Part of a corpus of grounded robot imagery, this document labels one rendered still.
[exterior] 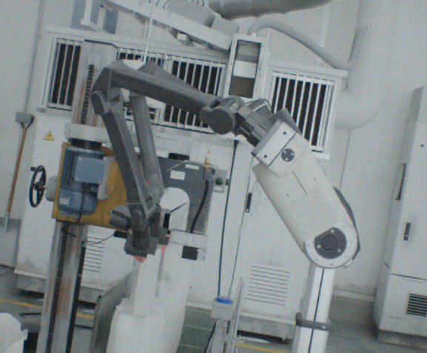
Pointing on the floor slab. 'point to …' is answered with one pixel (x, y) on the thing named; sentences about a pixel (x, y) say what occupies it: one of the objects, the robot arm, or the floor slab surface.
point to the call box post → (217, 335)
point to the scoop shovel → (4, 226)
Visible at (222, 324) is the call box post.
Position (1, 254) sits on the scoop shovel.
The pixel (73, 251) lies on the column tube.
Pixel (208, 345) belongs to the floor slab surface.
